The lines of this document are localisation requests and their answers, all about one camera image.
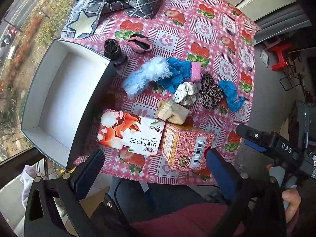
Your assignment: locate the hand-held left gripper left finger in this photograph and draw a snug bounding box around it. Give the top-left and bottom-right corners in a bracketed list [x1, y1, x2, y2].
[24, 149, 105, 237]

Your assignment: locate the white cloth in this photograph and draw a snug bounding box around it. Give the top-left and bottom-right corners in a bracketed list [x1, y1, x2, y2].
[20, 165, 45, 203]

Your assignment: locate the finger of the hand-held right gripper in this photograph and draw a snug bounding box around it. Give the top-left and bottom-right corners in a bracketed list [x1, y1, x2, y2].
[236, 124, 300, 163]

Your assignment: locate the pink patterned carton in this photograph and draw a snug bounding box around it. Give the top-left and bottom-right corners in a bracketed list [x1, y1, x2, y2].
[159, 123, 216, 171]

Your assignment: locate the leopard print scrunchie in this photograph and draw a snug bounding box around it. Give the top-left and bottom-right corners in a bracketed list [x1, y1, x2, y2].
[199, 71, 224, 110]

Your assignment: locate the grey curtain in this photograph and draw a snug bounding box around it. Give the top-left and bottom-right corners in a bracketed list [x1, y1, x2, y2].
[254, 4, 309, 43]

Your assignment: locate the white cardboard box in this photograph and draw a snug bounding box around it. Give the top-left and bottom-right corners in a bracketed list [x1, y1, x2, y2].
[20, 39, 117, 170]

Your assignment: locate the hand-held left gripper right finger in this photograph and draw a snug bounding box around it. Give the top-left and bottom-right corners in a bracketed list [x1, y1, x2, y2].
[206, 149, 287, 237]

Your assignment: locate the person's right hand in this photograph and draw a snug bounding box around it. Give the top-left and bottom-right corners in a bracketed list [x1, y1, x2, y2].
[281, 188, 302, 213]

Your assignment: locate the pink strawberry tablecloth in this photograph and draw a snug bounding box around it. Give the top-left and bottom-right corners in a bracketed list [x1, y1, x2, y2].
[60, 0, 262, 185]

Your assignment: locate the beige sock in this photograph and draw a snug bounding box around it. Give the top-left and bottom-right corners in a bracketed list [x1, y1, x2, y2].
[157, 98, 191, 125]

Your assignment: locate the red plastic stool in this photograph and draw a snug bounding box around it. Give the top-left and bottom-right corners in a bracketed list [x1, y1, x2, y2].
[268, 43, 293, 71]

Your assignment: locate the black folding chair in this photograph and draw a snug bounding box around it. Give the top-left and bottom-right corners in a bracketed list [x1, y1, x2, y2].
[279, 76, 298, 91]

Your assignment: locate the light blue fluffy sock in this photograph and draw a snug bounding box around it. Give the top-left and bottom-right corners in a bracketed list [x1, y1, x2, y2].
[122, 55, 171, 98]

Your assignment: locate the white orange snack packet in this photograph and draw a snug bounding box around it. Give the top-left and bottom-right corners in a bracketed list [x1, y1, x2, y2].
[97, 109, 165, 157]

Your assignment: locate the person's maroon top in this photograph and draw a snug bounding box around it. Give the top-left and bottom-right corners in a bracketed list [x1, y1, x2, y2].
[130, 202, 247, 237]

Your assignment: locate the dark knitted sock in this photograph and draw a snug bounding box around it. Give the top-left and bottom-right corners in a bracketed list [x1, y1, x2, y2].
[104, 39, 128, 67]

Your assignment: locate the white polka dot scrunchie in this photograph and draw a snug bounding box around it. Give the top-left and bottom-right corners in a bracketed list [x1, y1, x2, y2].
[172, 81, 200, 107]

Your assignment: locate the blue mesh cloth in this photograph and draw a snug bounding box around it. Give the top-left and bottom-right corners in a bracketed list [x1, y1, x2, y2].
[157, 57, 193, 92]

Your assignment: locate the pink knitted sock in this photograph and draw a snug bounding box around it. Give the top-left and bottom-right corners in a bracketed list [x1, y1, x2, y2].
[127, 35, 152, 53]

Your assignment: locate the person's jeans leg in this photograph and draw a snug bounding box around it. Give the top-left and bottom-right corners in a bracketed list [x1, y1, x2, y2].
[111, 178, 213, 219]

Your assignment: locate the pink sponge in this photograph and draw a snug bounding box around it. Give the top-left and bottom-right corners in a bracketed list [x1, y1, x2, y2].
[191, 62, 203, 82]

